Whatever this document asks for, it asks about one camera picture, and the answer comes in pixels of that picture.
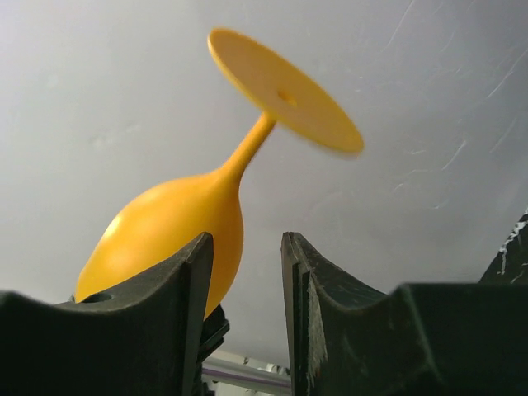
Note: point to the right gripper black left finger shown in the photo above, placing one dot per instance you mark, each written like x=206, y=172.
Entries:
x=140, y=337

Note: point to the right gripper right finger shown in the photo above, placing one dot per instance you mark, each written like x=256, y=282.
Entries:
x=347, y=338

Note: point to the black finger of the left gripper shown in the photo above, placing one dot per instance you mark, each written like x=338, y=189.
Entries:
x=213, y=331

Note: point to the orange wine glass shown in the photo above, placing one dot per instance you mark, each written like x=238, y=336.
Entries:
x=166, y=217

